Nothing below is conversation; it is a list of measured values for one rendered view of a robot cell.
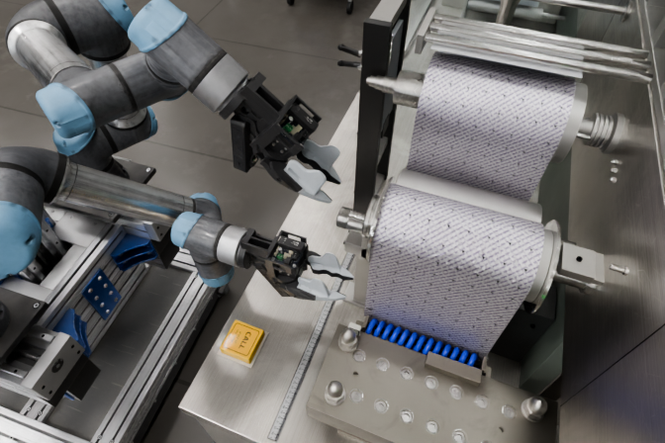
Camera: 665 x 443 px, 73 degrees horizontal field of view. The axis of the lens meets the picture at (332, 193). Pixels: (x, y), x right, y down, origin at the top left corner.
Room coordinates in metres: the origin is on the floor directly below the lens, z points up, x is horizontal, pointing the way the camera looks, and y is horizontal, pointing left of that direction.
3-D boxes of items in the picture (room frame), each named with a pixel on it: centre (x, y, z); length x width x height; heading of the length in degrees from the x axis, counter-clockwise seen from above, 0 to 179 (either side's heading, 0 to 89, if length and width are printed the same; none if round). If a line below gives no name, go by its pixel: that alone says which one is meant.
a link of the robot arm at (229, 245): (0.50, 0.18, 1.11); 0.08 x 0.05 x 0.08; 159
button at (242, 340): (0.39, 0.19, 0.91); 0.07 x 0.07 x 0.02; 69
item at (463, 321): (0.36, -0.17, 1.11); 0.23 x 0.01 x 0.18; 69
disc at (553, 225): (0.37, -0.32, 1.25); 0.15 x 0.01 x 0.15; 159
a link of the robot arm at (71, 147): (0.94, 0.70, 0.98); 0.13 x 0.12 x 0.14; 130
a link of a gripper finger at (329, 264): (0.46, 0.00, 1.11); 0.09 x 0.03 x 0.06; 78
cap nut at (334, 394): (0.25, 0.00, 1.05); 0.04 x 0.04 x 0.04
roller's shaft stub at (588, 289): (0.35, -0.36, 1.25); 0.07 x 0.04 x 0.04; 69
